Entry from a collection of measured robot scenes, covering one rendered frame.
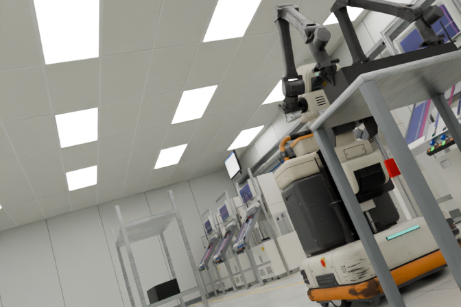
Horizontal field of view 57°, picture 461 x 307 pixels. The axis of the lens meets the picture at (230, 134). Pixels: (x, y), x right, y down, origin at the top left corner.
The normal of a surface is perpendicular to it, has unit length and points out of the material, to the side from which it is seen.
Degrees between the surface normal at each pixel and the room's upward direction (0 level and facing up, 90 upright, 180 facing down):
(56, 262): 90
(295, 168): 90
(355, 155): 98
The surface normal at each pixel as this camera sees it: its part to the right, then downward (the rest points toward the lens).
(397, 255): 0.21, -0.37
